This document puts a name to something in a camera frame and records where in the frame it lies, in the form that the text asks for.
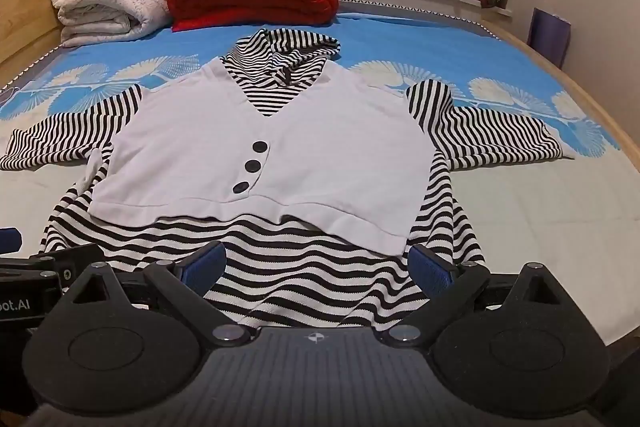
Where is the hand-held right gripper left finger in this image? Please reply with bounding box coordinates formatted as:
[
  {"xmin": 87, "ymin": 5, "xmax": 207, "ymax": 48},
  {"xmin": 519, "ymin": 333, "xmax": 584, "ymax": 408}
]
[{"xmin": 64, "ymin": 241, "xmax": 252, "ymax": 348}]

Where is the wooden bed frame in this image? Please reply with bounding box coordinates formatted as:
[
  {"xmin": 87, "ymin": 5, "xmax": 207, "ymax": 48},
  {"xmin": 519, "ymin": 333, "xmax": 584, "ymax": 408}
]
[{"xmin": 480, "ymin": 19, "xmax": 640, "ymax": 188}]

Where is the striped and white hooded shirt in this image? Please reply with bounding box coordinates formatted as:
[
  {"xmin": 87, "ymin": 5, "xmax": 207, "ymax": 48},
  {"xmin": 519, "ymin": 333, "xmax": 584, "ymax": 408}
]
[{"xmin": 0, "ymin": 28, "xmax": 576, "ymax": 330}]

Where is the wooden bed headboard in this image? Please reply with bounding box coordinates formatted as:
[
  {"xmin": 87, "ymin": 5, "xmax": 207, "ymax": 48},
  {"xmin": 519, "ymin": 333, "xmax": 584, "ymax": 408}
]
[{"xmin": 0, "ymin": 0, "xmax": 92, "ymax": 80}]

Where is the white lacy folded quilt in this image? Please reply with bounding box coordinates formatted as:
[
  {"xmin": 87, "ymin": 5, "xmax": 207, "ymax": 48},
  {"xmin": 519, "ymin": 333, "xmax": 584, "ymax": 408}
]
[{"xmin": 57, "ymin": 0, "xmax": 173, "ymax": 48}]

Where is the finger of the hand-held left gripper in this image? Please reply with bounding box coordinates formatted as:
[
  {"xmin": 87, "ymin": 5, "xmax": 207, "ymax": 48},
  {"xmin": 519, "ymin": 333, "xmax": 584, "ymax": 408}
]
[{"xmin": 0, "ymin": 228, "xmax": 24, "ymax": 254}]

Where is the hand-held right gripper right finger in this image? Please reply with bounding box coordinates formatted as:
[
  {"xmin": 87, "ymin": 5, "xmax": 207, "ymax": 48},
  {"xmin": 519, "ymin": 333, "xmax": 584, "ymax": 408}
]
[{"xmin": 384, "ymin": 245, "xmax": 572, "ymax": 348}]

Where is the purple bag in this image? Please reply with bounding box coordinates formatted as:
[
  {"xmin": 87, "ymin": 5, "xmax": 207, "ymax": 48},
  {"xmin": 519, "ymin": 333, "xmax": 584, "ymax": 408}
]
[{"xmin": 527, "ymin": 7, "xmax": 572, "ymax": 70}]

